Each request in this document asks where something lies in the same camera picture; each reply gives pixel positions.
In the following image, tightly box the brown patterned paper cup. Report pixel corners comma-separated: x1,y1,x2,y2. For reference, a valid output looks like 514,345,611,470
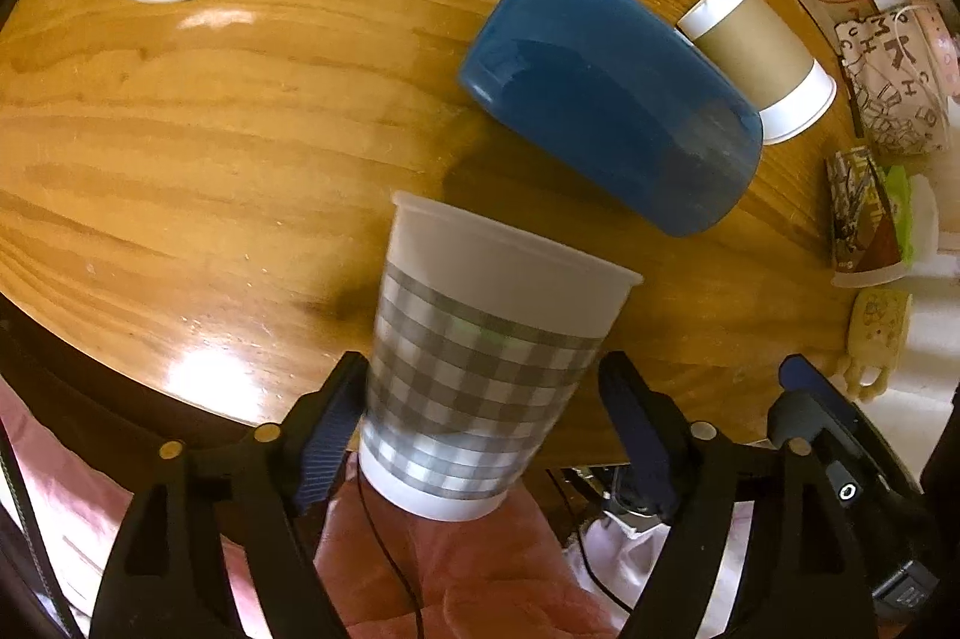
825,145,911,289

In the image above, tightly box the yellow toy figure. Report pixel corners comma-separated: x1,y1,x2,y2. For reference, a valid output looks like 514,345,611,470
846,285,914,398

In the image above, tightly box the green packet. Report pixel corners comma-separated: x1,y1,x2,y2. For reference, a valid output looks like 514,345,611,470
885,165,915,265

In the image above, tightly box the pink patterned cup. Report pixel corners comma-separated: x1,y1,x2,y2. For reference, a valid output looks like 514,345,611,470
910,0,960,79

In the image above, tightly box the black strap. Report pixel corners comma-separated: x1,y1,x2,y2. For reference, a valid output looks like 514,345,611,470
0,410,85,639

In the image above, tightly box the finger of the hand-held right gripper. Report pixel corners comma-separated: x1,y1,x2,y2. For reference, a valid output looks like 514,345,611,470
766,355,865,452

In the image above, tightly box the thin black cable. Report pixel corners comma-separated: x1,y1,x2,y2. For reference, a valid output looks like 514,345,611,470
355,468,422,639

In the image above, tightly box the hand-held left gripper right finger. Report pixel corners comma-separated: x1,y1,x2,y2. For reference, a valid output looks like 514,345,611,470
596,350,880,639

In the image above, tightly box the grey checkered paper cup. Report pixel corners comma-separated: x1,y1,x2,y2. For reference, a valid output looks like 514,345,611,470
357,191,644,523

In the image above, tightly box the blue plastic cup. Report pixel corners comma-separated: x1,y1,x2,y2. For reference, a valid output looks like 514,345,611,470
458,0,765,237

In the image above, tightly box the brown sleeved paper cup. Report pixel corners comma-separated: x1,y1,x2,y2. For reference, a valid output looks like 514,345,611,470
676,0,838,145

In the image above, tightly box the white doodle print cup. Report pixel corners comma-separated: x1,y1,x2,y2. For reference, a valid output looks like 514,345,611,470
835,4,955,157

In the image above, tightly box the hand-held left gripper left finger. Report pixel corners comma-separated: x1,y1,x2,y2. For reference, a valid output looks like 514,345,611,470
90,350,369,639

